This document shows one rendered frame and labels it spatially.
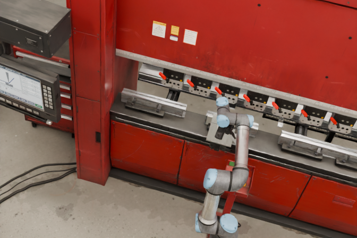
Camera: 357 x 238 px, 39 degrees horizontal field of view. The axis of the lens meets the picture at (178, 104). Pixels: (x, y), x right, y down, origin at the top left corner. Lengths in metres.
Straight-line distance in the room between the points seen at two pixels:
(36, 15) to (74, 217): 1.96
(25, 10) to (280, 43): 1.51
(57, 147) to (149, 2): 2.00
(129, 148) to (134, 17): 1.23
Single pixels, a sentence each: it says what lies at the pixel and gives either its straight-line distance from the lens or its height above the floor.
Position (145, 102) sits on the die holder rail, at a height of 0.93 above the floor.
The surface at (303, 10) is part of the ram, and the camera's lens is 3.02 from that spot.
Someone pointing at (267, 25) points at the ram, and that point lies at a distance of 3.10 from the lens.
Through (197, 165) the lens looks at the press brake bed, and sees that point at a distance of 4.00.
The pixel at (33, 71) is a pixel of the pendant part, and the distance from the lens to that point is 3.08.
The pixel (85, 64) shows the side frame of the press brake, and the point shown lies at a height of 1.38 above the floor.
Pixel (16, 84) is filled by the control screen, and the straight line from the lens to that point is 3.21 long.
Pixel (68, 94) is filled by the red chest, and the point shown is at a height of 0.63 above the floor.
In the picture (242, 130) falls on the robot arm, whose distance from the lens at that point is 3.00.
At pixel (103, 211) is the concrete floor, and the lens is 4.32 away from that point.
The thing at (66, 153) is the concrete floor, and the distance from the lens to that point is 4.67.
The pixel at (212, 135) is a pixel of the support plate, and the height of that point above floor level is 1.00.
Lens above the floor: 3.71
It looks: 47 degrees down
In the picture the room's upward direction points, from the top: 9 degrees clockwise
